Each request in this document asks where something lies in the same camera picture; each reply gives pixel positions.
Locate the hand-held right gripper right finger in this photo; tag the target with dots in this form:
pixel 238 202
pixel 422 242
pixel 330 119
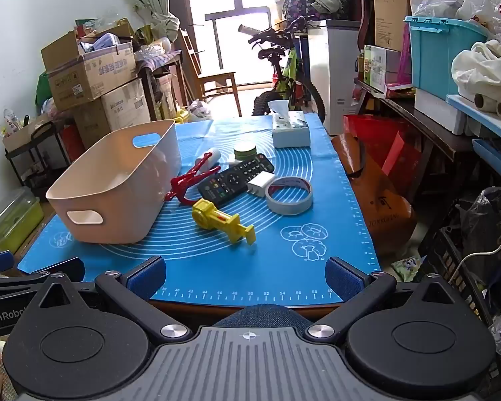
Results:
pixel 343 279

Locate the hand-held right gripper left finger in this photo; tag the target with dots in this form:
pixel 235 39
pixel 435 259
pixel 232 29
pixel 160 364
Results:
pixel 148 279

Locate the beige plastic storage bin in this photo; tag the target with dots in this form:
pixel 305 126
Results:
pixel 108 200

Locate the yellow plastic toy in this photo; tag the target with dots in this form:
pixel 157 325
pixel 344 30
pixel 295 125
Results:
pixel 208 215

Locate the white tape roll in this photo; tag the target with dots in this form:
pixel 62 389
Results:
pixel 288 209

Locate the red figure toy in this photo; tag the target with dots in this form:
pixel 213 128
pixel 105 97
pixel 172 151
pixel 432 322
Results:
pixel 183 183

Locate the white charger plug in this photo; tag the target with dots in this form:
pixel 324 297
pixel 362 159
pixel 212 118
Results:
pixel 259 182

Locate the black remote control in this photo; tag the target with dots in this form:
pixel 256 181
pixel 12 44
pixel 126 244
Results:
pixel 229 179

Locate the green container with clear lid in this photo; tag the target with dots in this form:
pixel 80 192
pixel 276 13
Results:
pixel 12 221

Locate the green snack packet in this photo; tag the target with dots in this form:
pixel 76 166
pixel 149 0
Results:
pixel 406 268

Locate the brown paper bag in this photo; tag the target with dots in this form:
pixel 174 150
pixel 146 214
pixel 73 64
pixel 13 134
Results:
pixel 380 213

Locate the blue silicone baking mat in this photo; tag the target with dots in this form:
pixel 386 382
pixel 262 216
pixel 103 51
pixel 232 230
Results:
pixel 254 267

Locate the black utility cart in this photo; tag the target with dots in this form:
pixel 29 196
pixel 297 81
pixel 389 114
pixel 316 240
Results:
pixel 37 163

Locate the black plastic crate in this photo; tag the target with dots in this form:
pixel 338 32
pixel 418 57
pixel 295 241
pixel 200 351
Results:
pixel 455 267

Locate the red black appliance box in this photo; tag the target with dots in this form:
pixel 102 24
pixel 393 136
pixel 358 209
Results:
pixel 73 142

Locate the small white bottle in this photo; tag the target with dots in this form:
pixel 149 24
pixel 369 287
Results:
pixel 212 155

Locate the red paper bag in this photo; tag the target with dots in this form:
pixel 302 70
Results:
pixel 371 138

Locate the clear plastic bottle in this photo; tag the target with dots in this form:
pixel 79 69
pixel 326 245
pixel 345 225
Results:
pixel 9 119

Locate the black plastic bag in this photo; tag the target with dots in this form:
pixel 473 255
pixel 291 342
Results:
pixel 484 221

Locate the tissue box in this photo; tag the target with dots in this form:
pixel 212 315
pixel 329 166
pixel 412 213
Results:
pixel 290 133

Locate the green tape roll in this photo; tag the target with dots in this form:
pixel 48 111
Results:
pixel 245 152

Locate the yellow plastic jug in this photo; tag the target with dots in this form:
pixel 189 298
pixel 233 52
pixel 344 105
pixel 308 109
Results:
pixel 181 115

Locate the dark wooden side table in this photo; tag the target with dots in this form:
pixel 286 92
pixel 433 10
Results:
pixel 417 121

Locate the white plastic bag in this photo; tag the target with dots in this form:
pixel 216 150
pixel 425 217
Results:
pixel 198 110

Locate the white foam box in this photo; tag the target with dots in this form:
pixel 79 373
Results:
pixel 438 110

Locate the open printed cardboard box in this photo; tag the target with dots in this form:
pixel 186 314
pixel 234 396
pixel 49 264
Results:
pixel 92 75

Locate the light blue shelf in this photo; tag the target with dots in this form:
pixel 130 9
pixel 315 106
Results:
pixel 492 150

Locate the white chest freezer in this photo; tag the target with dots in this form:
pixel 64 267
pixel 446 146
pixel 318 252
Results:
pixel 338 71

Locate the wooden chair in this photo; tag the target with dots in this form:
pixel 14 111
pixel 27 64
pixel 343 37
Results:
pixel 217 79

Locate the small cluttered table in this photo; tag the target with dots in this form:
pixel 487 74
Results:
pixel 158 67

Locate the amber glass bottle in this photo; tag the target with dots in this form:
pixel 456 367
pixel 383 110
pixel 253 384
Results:
pixel 361 67

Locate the green black bicycle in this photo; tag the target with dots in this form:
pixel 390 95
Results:
pixel 290 71

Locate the green white carton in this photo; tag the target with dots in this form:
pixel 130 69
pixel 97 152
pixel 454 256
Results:
pixel 380 67

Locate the teal storage bin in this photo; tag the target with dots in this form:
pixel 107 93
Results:
pixel 438 58

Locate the white cloth bag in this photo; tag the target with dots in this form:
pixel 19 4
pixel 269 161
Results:
pixel 484 67

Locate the tall cardboard box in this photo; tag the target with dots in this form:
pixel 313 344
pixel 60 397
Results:
pixel 390 8

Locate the floral bag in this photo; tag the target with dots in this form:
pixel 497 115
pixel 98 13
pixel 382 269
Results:
pixel 296 4

